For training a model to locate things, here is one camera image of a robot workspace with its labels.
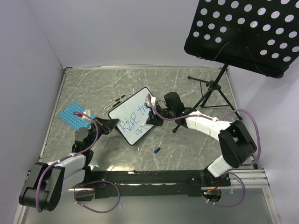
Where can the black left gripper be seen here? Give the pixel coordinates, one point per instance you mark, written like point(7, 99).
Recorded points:
point(106, 125)

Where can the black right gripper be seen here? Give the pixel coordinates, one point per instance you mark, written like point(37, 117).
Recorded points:
point(154, 122)

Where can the small black-framed whiteboard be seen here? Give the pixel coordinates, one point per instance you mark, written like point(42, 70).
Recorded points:
point(131, 113)

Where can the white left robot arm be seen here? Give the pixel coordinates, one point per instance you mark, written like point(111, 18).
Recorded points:
point(46, 182)

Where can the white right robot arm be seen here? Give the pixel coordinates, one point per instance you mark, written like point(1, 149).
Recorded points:
point(235, 141)

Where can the blue studded building plate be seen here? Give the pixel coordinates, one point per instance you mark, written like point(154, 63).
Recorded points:
point(73, 120)

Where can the black perforated music stand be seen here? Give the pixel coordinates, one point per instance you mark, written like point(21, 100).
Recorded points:
point(261, 36)

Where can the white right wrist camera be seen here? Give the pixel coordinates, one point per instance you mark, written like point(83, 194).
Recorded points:
point(150, 101)

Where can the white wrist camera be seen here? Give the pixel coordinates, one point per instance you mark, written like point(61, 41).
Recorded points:
point(86, 116)
point(150, 101)

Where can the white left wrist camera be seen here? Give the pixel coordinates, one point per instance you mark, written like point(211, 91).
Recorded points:
point(86, 116)

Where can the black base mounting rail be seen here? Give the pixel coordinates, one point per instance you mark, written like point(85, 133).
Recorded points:
point(152, 183)

